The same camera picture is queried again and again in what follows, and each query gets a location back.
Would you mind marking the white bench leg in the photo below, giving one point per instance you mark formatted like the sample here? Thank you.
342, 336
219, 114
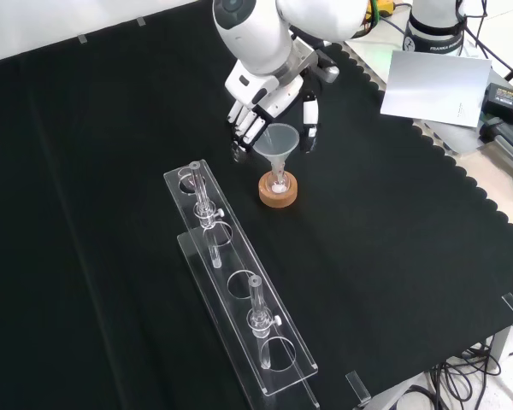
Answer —
505, 341

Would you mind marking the black bench cloth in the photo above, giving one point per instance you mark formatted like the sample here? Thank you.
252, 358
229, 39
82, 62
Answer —
367, 256

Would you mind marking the black power adapter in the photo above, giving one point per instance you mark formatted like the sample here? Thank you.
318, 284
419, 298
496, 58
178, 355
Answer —
506, 99

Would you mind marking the clear acrylic funnel stand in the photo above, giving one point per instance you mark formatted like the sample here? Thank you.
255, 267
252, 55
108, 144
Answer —
239, 273

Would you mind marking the clear plastic funnel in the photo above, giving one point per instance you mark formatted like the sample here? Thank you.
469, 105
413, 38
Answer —
282, 143

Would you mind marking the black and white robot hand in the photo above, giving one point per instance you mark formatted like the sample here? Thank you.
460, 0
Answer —
252, 87

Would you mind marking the grey tape piece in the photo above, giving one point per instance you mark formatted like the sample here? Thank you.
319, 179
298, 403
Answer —
140, 21
82, 39

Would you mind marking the dark grey clamp tool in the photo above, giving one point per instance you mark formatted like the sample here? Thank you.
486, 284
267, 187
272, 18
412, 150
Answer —
506, 136

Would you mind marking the round-bottom glass flask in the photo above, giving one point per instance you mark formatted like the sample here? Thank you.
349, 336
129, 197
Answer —
278, 183

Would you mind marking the pale board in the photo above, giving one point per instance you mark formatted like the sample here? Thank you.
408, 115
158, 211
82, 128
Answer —
436, 85

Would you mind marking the yellow stop button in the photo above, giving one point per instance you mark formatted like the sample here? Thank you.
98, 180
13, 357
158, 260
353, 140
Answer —
385, 5

